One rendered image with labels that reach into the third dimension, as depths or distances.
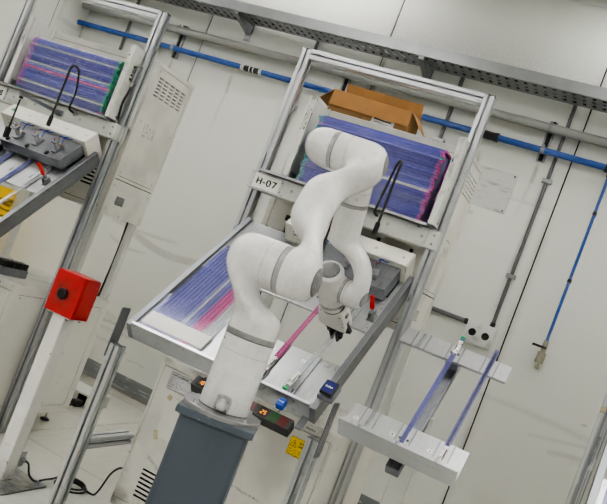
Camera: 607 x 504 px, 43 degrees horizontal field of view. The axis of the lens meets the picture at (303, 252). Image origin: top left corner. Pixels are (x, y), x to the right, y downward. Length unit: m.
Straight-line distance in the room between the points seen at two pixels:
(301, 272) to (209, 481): 0.51
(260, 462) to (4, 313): 1.24
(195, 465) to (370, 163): 0.83
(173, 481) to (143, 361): 3.05
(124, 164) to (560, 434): 2.46
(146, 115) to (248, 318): 1.93
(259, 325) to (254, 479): 1.02
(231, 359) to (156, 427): 1.11
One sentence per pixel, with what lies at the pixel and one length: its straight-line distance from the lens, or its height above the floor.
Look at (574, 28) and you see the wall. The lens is 4.50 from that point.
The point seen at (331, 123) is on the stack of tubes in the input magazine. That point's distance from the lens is 2.88.
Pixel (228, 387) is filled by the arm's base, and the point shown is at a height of 0.77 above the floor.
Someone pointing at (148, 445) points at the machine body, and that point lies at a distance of 2.87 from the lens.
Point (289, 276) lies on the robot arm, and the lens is 1.74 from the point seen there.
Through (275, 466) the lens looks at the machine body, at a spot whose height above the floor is 0.44.
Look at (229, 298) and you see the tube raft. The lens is 2.60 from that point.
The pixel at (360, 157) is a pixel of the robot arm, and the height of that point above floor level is 1.40.
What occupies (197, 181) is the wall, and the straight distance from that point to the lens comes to 4.82.
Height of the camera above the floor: 1.07
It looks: 2 degrees up
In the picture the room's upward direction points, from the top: 21 degrees clockwise
